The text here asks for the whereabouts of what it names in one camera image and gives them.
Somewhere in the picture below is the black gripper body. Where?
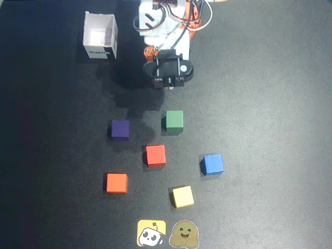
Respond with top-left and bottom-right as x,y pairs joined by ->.
142,53 -> 195,82

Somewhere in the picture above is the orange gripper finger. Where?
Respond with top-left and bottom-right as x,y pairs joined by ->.
144,46 -> 159,63

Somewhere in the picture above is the orange wooden cube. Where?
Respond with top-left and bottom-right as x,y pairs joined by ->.
103,173 -> 129,194

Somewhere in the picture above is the green wooden cube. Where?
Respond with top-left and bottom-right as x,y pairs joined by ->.
161,110 -> 184,133

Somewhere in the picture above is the purple wooden cube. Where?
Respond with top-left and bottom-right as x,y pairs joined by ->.
108,119 -> 131,142

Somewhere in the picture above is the red wooden cube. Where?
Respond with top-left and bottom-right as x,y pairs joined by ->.
143,144 -> 167,168

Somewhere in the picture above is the blue wooden cube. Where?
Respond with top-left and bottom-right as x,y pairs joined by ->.
200,154 -> 225,176

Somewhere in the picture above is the yellow wooden cube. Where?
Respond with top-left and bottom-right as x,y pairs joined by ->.
170,185 -> 195,209

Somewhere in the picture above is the white cardboard box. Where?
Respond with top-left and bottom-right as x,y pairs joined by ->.
82,10 -> 119,63

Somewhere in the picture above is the black fabric mat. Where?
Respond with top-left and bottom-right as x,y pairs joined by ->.
0,0 -> 332,249

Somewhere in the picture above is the yellow robot face sticker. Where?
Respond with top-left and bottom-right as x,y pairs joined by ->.
136,219 -> 167,247

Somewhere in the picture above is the hugging face emoji sticker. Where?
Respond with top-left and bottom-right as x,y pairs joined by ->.
169,219 -> 200,249

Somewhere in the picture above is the black cable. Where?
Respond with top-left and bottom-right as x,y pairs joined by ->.
167,0 -> 194,58

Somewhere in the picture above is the white servo cable loop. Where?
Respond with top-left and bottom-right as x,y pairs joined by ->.
190,0 -> 213,33

